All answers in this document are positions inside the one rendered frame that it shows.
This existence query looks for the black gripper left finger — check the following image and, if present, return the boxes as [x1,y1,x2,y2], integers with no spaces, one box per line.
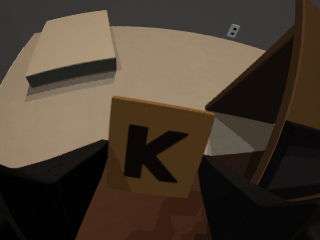
[0,139,108,240]

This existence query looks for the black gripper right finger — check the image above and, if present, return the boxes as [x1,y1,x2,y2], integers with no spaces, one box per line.
[197,155,320,240]

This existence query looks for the tan letter tile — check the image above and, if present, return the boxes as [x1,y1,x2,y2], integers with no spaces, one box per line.
[107,95,215,199]

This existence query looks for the brown wooden board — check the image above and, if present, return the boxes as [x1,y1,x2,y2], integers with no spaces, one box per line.
[205,0,320,201]

